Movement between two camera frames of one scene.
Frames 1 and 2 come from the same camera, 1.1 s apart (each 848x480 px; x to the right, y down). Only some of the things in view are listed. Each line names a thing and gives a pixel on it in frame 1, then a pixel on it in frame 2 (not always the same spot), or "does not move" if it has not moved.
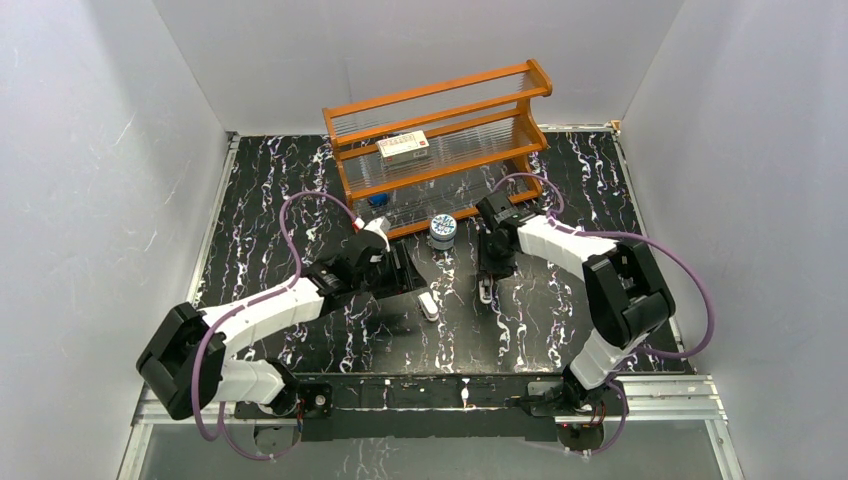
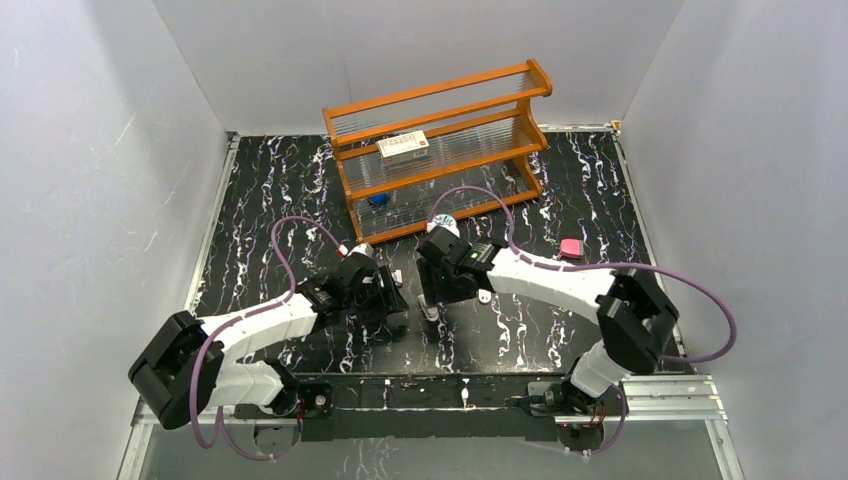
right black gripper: [489, 266] -> [428, 274]
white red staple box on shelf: [404, 147] does not move
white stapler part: [428, 306] does not move
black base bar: [420, 408] does not move
